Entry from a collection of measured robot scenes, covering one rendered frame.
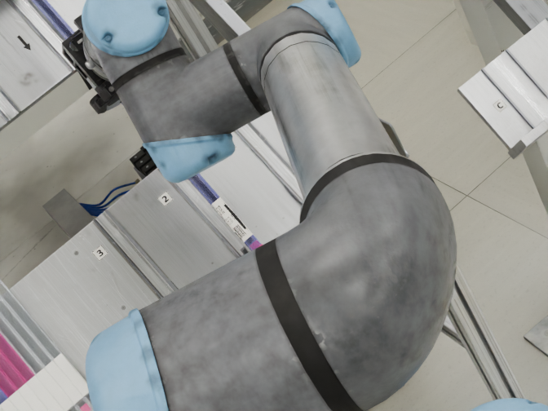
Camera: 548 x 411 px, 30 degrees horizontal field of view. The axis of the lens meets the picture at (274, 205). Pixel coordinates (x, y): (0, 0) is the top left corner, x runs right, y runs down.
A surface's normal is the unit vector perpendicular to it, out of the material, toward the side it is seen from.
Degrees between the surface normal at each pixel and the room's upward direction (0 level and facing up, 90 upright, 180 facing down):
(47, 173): 0
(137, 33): 57
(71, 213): 0
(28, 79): 43
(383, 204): 32
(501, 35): 90
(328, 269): 25
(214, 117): 86
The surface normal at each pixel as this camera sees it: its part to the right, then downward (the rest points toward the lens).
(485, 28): -0.77, 0.62
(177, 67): 0.60, -0.30
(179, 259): 0.03, -0.25
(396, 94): -0.43, -0.69
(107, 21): 0.20, -0.07
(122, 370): -0.39, -0.44
